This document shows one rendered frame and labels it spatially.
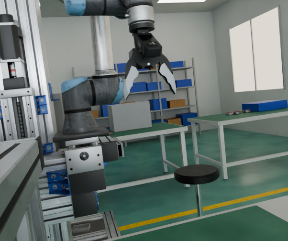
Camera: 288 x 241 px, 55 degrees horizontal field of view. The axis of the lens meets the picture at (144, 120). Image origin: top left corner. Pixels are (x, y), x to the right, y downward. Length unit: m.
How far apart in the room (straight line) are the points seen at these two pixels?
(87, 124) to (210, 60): 7.22
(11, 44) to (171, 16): 6.89
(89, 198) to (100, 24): 0.71
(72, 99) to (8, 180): 0.98
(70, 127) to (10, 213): 1.00
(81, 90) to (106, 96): 0.11
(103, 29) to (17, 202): 1.05
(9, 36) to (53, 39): 6.00
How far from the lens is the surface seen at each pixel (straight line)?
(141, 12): 0.78
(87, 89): 1.19
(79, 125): 1.17
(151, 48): 0.69
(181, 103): 7.18
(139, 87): 6.82
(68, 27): 7.39
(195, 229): 0.89
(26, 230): 0.28
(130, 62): 0.76
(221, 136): 3.56
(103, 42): 1.23
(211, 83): 8.18
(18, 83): 1.31
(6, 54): 1.33
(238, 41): 7.44
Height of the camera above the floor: 1.16
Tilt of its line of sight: 5 degrees down
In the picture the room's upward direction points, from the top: 7 degrees counter-clockwise
